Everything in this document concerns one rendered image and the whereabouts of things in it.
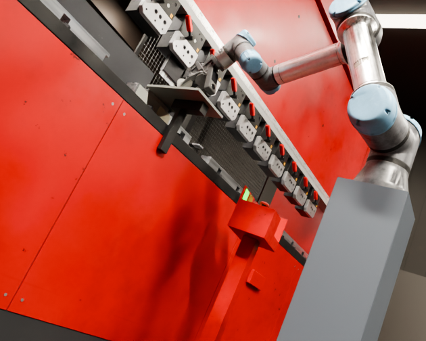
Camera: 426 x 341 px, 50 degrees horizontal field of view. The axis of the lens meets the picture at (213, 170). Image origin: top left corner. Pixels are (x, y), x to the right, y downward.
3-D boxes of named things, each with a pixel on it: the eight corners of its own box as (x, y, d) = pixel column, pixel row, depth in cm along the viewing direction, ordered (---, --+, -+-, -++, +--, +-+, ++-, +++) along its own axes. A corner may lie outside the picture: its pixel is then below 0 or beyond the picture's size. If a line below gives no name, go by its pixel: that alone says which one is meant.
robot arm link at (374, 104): (415, 144, 116) (377, 11, 148) (396, 110, 107) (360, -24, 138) (369, 160, 122) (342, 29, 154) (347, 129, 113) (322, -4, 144)
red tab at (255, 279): (249, 283, 232) (254, 270, 234) (245, 281, 233) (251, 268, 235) (261, 290, 243) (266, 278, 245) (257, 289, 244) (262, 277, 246)
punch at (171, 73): (161, 73, 182) (171, 54, 184) (157, 73, 183) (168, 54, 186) (174, 88, 189) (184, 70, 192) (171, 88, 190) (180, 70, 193)
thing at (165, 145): (178, 152, 160) (203, 101, 166) (149, 147, 169) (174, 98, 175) (184, 157, 163) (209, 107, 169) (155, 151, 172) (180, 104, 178)
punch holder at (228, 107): (218, 104, 208) (233, 75, 213) (204, 103, 213) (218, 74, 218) (233, 122, 219) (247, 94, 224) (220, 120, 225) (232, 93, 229)
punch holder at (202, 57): (197, 77, 193) (212, 47, 198) (182, 76, 199) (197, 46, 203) (214, 98, 205) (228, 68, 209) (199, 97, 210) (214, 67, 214)
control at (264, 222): (264, 238, 173) (281, 195, 178) (227, 224, 180) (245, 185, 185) (274, 252, 190) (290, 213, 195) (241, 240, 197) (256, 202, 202)
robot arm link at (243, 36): (249, 33, 165) (242, 24, 171) (226, 53, 168) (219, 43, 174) (260, 48, 171) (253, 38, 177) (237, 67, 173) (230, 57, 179)
